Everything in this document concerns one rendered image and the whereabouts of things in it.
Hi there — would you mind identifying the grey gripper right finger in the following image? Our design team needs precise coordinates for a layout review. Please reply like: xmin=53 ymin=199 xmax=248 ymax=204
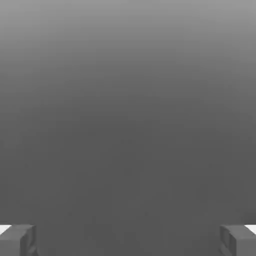
xmin=218 ymin=224 xmax=256 ymax=256

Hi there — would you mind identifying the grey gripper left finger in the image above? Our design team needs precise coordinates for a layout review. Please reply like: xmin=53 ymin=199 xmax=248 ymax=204
xmin=0 ymin=224 xmax=39 ymax=256

